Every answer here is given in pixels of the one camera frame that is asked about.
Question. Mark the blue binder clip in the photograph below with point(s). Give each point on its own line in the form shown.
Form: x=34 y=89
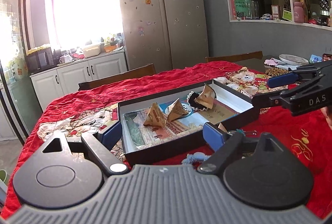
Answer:
x=241 y=132

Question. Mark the white mug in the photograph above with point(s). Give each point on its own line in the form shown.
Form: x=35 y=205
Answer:
x=63 y=59

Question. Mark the red printed blanket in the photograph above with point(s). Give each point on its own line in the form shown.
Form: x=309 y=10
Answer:
x=85 y=102

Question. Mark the brown triangular snack packet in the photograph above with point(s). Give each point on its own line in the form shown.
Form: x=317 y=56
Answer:
x=223 y=127
x=179 y=109
x=206 y=98
x=154 y=116

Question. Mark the yellow fringed cloth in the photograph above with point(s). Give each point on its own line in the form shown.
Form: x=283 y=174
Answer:
x=39 y=48

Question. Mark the brown woven mat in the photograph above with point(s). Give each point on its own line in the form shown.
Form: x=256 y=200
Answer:
x=275 y=72

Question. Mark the pink bottle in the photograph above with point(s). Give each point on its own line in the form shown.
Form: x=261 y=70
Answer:
x=299 y=12

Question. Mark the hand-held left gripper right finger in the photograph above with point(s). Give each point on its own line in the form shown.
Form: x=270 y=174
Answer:
x=214 y=135

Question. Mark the black shallow cardboard box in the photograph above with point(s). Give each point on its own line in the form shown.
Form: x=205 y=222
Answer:
x=160 y=155

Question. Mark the blue crochet scrunchie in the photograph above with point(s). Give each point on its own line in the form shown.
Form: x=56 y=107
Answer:
x=194 y=157

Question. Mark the white kitchen cabinet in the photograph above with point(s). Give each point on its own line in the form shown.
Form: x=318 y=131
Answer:
x=75 y=76

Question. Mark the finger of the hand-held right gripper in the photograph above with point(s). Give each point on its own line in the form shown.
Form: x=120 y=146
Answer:
x=281 y=80
x=269 y=99

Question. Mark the black microwave oven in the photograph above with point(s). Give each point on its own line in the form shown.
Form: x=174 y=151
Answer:
x=39 y=60

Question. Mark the green card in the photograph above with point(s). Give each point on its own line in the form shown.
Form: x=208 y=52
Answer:
x=241 y=4

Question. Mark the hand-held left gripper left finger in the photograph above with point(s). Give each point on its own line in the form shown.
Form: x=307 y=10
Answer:
x=110 y=134

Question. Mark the beige plastic container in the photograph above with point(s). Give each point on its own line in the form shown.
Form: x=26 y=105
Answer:
x=91 y=51

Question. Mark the black crochet scrunchie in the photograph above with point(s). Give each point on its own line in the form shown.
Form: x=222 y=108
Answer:
x=192 y=99

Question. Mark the silver two-door fridge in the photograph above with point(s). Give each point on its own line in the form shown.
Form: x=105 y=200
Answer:
x=160 y=19

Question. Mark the pink cloth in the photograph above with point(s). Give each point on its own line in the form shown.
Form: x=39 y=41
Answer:
x=271 y=61

